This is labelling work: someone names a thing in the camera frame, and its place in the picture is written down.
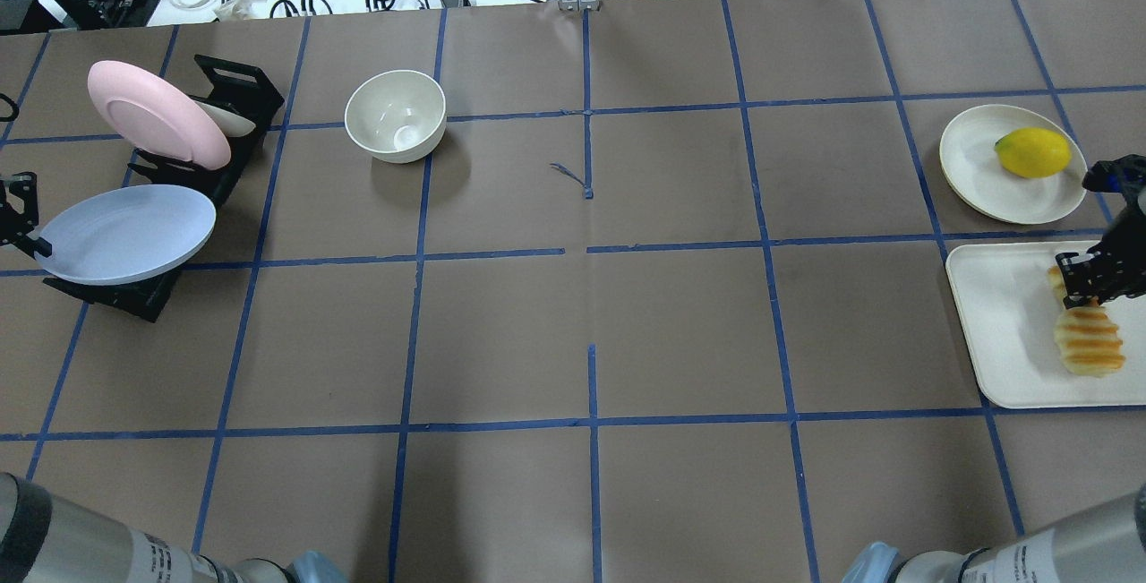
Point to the black dish rack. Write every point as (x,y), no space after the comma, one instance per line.
(242,88)

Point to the white rectangular tray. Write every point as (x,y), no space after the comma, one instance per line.
(1008,314)

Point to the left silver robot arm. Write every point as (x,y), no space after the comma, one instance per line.
(47,538)

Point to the cream white bowl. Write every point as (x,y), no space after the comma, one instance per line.
(399,117)

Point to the cream round plate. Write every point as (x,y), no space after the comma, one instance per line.
(972,169)

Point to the pink plate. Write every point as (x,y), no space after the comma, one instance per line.
(155,116)

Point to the yellow lemon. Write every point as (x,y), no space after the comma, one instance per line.
(1034,152)

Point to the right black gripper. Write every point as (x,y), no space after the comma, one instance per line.
(1094,272)

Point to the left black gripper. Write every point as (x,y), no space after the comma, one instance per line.
(18,207)

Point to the cream plate in rack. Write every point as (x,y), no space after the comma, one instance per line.
(231,124)

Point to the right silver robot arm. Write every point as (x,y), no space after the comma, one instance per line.
(1101,544)

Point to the grilled striped bread loaf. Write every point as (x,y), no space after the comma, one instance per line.
(1088,340)

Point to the light blue plate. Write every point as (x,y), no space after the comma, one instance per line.
(127,235)

